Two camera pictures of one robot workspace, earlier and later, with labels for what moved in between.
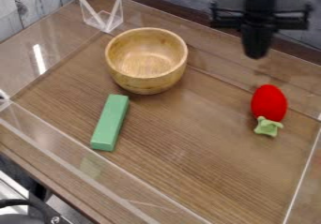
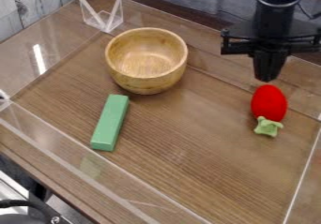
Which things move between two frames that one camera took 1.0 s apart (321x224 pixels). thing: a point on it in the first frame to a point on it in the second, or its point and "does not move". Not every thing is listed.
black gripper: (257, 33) to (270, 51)
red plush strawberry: (269, 105) does not move
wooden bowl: (146, 58) does not move
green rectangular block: (107, 132) does not move
